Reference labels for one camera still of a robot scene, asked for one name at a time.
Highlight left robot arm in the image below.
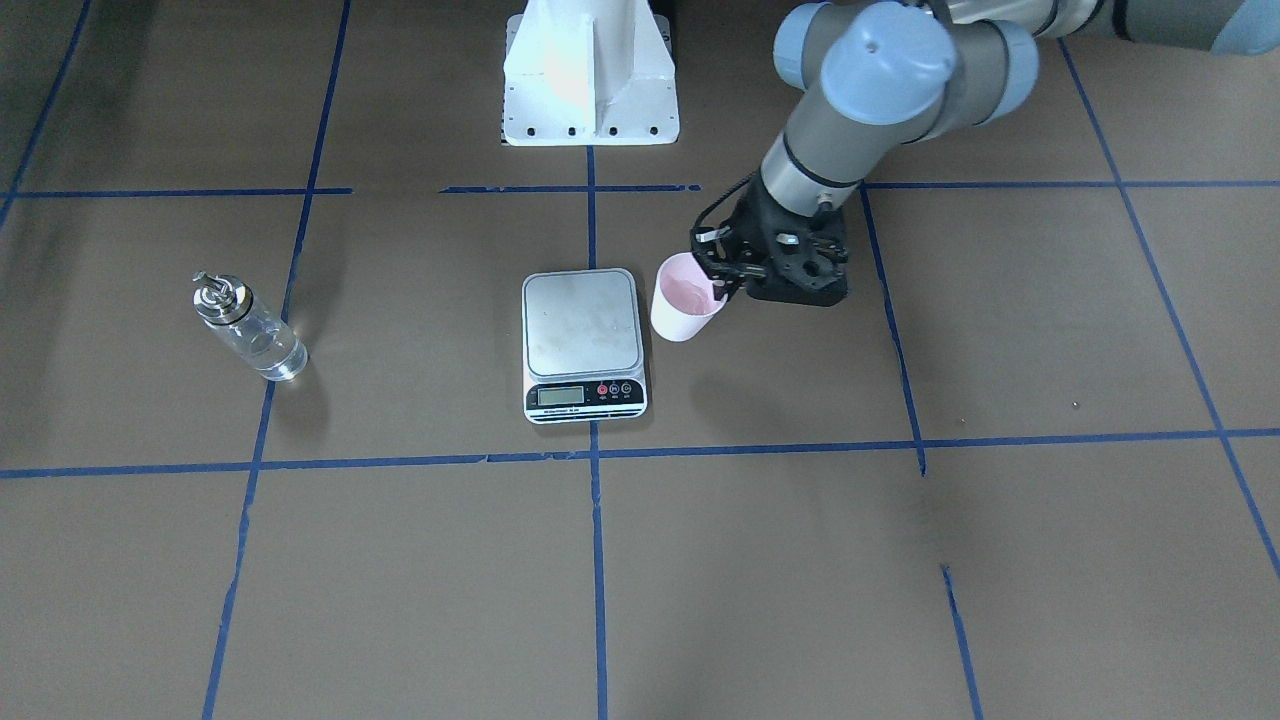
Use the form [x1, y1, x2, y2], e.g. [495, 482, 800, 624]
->
[690, 1, 1279, 309]

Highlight blue tape grid lines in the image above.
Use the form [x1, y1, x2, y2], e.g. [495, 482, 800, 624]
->
[1, 1, 1279, 719]

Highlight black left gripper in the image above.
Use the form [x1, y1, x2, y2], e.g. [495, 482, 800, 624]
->
[690, 176, 849, 307]

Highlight digital kitchen scale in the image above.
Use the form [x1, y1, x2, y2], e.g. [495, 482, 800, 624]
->
[521, 268, 649, 424]

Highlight glass sauce dispenser bottle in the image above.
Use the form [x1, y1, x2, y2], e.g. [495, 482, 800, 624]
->
[192, 272, 308, 382]

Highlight pink cup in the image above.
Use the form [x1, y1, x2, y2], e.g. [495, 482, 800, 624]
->
[650, 252, 728, 342]

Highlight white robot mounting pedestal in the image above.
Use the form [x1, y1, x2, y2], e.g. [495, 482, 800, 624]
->
[500, 1, 681, 147]

